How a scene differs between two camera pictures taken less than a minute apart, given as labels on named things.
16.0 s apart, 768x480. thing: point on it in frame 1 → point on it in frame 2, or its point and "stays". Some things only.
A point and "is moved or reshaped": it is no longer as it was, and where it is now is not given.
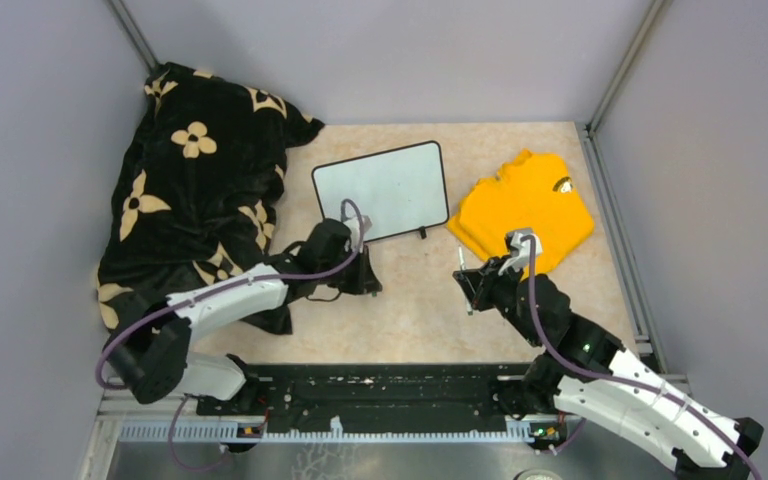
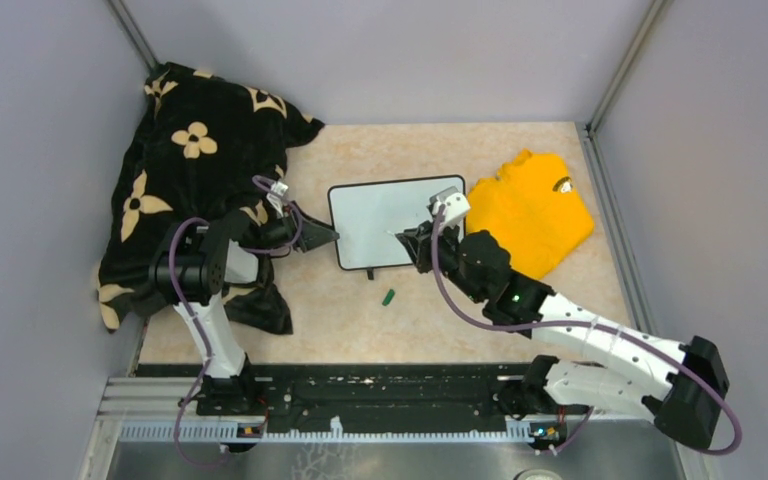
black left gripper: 365,280 → 314,235
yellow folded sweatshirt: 533,195 stays
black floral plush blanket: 195,193 stays
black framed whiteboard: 401,190 is moved or reshaped
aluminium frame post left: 135,34 stays
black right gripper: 478,283 → 420,241
